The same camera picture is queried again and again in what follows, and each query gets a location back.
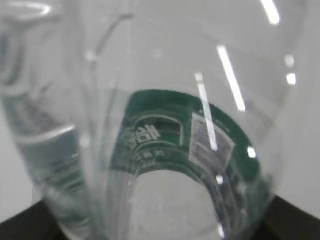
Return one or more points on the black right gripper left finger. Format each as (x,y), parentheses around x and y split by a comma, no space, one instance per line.
(34,223)

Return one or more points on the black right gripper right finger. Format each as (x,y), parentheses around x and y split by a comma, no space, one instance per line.
(284,221)

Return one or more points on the clear green-label water bottle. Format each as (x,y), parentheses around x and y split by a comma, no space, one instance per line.
(151,119)

